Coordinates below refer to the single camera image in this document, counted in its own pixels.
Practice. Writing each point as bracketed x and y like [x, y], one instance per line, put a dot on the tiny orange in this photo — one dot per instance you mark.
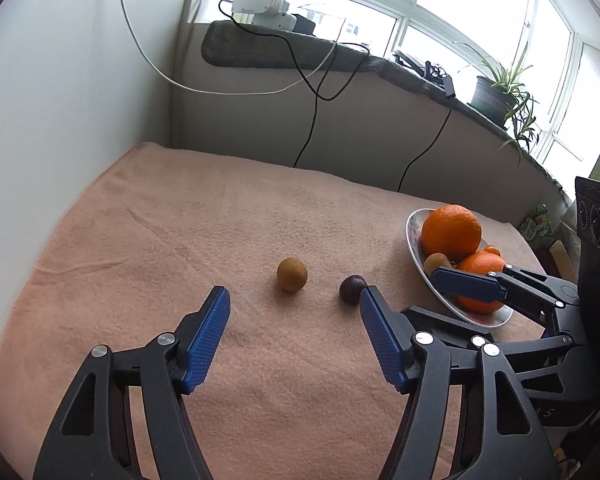
[492, 250]

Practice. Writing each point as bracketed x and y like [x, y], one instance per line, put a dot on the white bowl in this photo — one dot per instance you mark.
[414, 232]

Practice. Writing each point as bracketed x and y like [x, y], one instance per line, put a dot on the potted green plant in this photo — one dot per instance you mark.
[490, 97]

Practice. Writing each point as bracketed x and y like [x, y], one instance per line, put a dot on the cardboard box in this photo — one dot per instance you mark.
[561, 259]

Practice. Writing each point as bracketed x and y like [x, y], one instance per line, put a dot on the black gadget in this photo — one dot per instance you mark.
[415, 62]

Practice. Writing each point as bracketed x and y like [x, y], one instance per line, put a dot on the black power adapter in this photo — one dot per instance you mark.
[449, 86]

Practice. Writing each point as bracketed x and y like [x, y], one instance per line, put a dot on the small black box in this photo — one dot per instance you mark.
[304, 22]

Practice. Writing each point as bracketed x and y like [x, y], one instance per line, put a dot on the white device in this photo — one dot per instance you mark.
[252, 2]

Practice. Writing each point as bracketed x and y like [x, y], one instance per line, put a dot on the green packet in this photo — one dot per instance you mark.
[536, 222]

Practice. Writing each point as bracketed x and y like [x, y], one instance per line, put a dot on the dark plum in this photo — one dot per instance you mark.
[351, 290]

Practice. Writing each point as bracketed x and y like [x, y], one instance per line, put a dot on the brown kiwi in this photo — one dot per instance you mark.
[292, 274]
[435, 262]

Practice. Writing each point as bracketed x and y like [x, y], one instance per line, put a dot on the grey windowsill cloth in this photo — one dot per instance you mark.
[260, 50]

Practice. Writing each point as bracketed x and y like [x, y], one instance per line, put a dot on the small orange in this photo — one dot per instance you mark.
[480, 262]

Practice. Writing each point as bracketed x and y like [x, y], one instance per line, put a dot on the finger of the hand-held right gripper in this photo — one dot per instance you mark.
[450, 322]
[465, 284]

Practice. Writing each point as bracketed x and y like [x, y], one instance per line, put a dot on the pink blanket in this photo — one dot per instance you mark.
[180, 235]

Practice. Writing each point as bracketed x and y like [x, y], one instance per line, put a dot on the white window frame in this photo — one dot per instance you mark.
[410, 5]

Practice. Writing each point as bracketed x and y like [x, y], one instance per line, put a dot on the large orange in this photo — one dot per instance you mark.
[450, 232]

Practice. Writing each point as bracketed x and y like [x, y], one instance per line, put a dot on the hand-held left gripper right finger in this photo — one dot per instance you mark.
[380, 340]

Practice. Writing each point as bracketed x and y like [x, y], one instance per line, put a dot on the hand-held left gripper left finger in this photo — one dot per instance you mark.
[210, 340]

